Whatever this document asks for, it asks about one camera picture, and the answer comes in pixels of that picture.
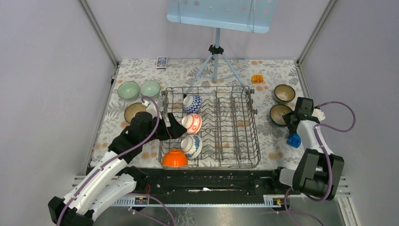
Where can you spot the small yellow orange toy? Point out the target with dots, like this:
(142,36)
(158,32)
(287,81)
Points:
(257,79)

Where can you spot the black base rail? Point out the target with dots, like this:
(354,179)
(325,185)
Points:
(186,186)

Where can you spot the pink speckled bowl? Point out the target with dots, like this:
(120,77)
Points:
(132,110)

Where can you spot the light green bowl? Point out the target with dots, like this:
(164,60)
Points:
(128,90)

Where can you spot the white red patterned bowl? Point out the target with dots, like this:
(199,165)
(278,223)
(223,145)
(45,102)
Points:
(192,122)

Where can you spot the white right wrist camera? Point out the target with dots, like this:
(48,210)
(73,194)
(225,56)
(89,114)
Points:
(319,114)

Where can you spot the dark teal gold bowl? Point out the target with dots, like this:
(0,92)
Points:
(277,112)

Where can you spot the orange bowl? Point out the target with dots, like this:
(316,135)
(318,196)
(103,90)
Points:
(174,158)

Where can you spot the light blue tripod stand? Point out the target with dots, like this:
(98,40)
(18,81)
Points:
(215,51)

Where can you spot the blue plastic toy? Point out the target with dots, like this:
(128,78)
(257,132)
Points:
(294,140)

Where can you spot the dark brown patterned bowl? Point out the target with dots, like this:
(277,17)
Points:
(284,93)

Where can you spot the grey wire dish rack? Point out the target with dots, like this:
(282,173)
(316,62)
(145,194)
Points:
(228,131)

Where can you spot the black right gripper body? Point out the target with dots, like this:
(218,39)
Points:
(287,118)

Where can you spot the playing card box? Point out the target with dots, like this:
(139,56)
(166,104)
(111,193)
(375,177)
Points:
(161,62)

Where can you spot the pale green checkered bowl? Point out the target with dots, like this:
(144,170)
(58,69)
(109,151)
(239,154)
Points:
(150,89)

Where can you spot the blue white zigzag bowl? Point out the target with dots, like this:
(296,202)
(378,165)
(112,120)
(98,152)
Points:
(192,104)

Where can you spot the white blue floral bowl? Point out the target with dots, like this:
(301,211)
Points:
(191,146)

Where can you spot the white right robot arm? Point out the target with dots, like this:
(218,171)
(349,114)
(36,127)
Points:
(319,170)

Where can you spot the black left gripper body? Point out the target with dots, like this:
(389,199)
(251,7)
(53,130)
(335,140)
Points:
(162,133)

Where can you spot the light blue board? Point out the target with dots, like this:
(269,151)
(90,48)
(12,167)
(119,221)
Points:
(241,15)

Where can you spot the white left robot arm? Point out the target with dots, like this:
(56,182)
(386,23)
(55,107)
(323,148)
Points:
(112,178)

